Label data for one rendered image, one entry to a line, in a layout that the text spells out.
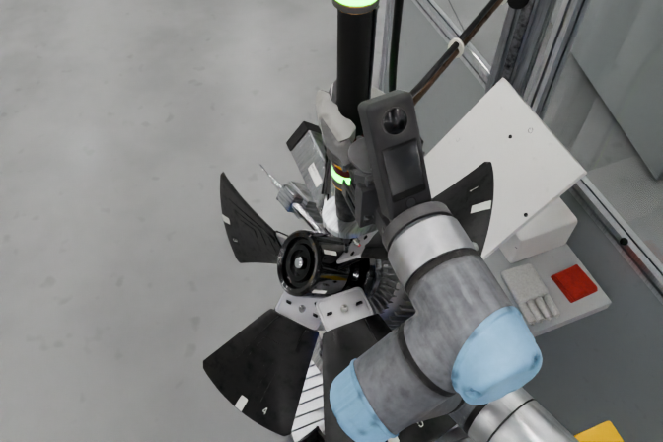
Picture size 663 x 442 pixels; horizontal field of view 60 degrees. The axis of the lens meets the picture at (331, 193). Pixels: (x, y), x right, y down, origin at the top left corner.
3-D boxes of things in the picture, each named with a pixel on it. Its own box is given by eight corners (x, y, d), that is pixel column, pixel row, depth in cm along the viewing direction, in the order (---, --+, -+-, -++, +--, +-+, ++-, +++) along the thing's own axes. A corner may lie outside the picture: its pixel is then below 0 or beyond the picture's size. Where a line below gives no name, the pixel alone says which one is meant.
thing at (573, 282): (575, 265, 144) (578, 260, 142) (597, 291, 139) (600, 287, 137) (550, 276, 141) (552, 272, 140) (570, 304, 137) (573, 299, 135)
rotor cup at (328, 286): (311, 261, 118) (259, 255, 109) (354, 216, 111) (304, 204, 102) (336, 322, 109) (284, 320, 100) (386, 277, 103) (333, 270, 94)
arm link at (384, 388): (412, 440, 59) (493, 385, 54) (345, 462, 50) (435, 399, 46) (377, 370, 63) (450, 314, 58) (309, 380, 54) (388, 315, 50)
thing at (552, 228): (531, 198, 157) (543, 173, 148) (566, 245, 147) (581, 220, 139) (477, 217, 153) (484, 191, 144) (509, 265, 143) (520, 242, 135)
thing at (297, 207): (335, 255, 117) (261, 169, 141) (340, 246, 116) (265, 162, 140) (328, 253, 115) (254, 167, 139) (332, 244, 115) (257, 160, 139)
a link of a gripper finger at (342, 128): (299, 129, 68) (339, 181, 63) (296, 92, 64) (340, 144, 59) (322, 120, 69) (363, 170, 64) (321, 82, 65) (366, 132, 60)
